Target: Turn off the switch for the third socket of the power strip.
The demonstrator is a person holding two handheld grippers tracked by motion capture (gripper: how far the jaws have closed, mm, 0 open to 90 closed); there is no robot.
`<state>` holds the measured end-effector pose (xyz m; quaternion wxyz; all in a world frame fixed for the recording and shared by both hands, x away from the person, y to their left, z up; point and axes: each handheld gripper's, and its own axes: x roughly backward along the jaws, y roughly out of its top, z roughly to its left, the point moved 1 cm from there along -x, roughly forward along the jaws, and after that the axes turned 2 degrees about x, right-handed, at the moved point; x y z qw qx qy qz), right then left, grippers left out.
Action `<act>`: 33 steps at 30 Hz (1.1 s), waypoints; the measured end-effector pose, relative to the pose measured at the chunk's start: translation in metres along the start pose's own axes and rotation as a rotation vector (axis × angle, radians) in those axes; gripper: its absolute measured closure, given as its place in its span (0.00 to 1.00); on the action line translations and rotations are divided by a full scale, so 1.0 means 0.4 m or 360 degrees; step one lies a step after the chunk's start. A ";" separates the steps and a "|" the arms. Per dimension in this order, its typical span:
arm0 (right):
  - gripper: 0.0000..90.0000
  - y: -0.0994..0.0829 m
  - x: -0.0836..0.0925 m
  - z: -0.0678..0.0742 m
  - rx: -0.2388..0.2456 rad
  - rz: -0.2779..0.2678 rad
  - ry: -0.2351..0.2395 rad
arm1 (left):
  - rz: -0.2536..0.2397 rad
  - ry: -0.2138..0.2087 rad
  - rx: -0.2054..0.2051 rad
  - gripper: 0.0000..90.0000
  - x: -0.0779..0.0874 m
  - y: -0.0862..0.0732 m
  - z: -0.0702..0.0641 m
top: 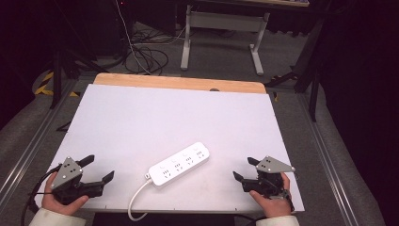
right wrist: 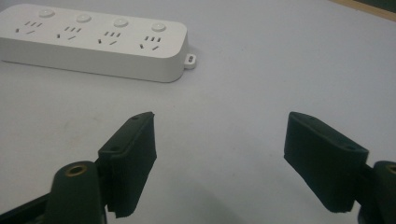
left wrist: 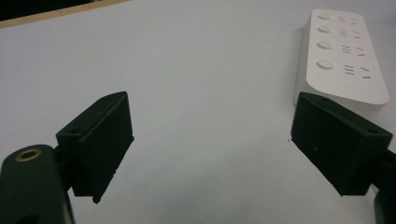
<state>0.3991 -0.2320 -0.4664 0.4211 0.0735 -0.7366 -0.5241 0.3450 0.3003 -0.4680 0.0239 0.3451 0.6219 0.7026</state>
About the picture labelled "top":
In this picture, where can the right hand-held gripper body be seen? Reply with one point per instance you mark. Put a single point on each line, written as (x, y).
(272, 165)

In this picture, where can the white board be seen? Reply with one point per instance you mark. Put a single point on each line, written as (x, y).
(175, 125)

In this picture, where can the black tripod stand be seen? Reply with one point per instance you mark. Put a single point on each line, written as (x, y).
(64, 59)

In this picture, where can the person's left hand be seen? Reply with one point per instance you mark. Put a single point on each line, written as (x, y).
(61, 204)

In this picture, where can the white metal desk frame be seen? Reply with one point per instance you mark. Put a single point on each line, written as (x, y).
(222, 34)

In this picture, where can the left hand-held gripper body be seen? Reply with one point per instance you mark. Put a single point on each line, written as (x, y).
(67, 173)

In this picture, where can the yellow black floor tape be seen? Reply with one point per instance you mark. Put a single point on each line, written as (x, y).
(47, 85)

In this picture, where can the black metal stand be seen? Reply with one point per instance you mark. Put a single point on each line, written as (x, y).
(309, 72)

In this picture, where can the white power strip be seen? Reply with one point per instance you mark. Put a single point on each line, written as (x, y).
(178, 164)

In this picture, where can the person's right hand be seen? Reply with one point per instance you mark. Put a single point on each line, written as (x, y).
(273, 205)

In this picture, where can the aluminium rail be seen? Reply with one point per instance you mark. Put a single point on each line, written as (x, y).
(326, 157)
(29, 146)

